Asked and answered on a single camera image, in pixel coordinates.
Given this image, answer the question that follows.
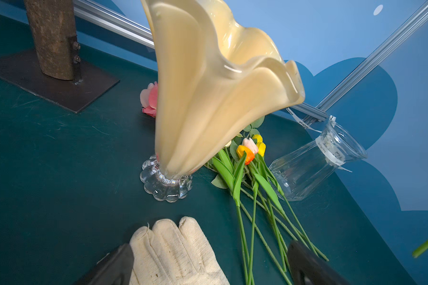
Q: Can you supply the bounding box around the pink cherry blossom tree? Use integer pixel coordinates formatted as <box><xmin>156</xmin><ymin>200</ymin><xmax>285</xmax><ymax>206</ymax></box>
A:
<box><xmin>0</xmin><ymin>1</ymin><xmax>119</xmax><ymax>114</ymax></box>

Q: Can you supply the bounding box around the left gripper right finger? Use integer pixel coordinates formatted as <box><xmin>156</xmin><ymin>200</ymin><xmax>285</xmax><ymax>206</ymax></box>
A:
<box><xmin>287</xmin><ymin>241</ymin><xmax>349</xmax><ymax>285</ymax></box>

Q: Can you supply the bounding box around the clear glass vase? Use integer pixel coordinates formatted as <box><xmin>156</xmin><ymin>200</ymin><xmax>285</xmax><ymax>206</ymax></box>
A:
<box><xmin>269</xmin><ymin>116</ymin><xmax>367</xmax><ymax>201</ymax></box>

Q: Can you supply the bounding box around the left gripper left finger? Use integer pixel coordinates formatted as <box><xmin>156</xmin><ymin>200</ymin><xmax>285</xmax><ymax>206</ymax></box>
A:
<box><xmin>74</xmin><ymin>243</ymin><xmax>134</xmax><ymax>285</ymax></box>

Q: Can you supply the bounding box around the orange yellow tulip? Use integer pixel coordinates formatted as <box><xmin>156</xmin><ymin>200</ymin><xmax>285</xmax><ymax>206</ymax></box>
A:
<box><xmin>211</xmin><ymin>146</ymin><xmax>255</xmax><ymax>285</ymax></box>

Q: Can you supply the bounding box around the aluminium back frame rail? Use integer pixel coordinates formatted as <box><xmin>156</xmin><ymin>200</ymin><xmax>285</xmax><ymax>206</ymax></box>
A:
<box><xmin>73</xmin><ymin>0</ymin><xmax>428</xmax><ymax>125</ymax></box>

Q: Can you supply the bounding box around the cream work glove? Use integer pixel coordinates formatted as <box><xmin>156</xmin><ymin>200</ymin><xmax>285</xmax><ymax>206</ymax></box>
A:
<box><xmin>129</xmin><ymin>216</ymin><xmax>229</xmax><ymax>285</ymax></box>

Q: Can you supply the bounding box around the yellow fluted glass vase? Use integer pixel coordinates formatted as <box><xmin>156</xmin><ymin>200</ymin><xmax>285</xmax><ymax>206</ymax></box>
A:
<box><xmin>140</xmin><ymin>1</ymin><xmax>305</xmax><ymax>203</ymax></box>

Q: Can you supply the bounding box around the pink rose with stem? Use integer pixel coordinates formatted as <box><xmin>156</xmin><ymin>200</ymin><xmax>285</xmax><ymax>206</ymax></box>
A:
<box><xmin>412</xmin><ymin>240</ymin><xmax>428</xmax><ymax>258</ymax></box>

